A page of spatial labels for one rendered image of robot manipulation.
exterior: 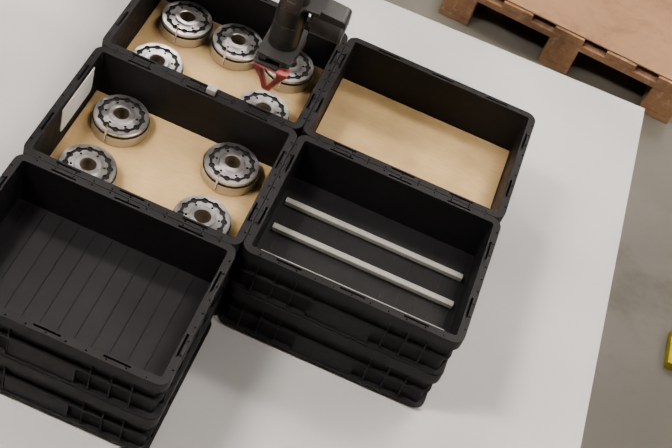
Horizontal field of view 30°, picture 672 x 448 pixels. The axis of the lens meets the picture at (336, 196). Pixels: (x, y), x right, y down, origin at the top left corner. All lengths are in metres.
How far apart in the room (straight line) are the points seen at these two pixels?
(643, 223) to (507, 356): 1.47
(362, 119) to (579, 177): 0.55
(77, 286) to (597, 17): 2.42
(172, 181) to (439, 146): 0.55
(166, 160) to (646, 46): 2.17
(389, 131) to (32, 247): 0.75
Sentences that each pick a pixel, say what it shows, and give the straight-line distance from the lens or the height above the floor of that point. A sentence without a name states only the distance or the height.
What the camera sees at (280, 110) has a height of 0.86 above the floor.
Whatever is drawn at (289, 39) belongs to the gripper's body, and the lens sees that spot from 2.23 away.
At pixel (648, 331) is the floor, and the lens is 3.55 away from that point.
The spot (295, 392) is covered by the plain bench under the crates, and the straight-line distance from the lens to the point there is 2.22.
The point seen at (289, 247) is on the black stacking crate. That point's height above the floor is 0.83.
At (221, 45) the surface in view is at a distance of 2.48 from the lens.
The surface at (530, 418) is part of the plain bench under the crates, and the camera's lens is 2.35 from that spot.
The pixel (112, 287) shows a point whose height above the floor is 0.83.
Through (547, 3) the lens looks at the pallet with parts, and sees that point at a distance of 4.08.
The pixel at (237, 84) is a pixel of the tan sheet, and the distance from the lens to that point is 2.46.
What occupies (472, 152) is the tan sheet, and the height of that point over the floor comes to 0.83.
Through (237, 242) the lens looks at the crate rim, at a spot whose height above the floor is 0.93.
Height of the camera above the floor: 2.56
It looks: 48 degrees down
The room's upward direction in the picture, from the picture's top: 22 degrees clockwise
